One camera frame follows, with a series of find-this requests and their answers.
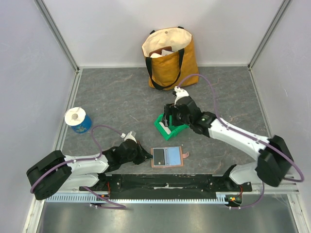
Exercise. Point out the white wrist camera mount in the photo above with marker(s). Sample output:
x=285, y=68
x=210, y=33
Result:
x=179, y=93
x=131, y=135

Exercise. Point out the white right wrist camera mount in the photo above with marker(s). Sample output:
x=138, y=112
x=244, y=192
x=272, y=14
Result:
x=179, y=93

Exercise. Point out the right aluminium frame post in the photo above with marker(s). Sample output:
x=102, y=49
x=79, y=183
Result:
x=269, y=32

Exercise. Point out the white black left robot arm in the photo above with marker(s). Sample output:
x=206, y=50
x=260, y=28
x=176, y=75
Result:
x=57, y=171

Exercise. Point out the white cards in bin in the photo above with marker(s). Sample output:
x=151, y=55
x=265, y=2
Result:
x=165, y=128

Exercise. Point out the black VIP credit card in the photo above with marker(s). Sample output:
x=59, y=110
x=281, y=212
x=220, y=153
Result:
x=159, y=156

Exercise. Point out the left aluminium frame post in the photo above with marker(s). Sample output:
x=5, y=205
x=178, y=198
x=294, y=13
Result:
x=56, y=32

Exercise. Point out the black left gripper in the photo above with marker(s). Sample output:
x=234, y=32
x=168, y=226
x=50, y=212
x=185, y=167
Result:
x=145, y=154

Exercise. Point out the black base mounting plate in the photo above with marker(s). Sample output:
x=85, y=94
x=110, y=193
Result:
x=166, y=186

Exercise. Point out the aluminium frame post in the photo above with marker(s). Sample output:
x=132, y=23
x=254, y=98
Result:
x=56, y=32
x=269, y=32

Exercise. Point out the mustard yellow tote bag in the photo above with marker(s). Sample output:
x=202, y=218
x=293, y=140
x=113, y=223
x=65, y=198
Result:
x=177, y=69

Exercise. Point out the grey slotted cable duct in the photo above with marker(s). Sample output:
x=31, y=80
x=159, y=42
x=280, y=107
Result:
x=90, y=198

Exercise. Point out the white paper in bag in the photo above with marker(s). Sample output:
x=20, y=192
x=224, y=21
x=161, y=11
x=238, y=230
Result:
x=160, y=53

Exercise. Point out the pink leather card holder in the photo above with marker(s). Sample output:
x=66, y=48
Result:
x=174, y=157

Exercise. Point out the green plastic bin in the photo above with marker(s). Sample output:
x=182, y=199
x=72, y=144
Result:
x=171, y=130

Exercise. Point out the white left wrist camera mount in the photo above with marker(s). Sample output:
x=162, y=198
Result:
x=131, y=135

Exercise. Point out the blue white tissue roll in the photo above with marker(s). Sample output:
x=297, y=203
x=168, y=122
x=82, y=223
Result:
x=78, y=120

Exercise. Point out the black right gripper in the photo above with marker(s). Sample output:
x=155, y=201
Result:
x=170, y=116

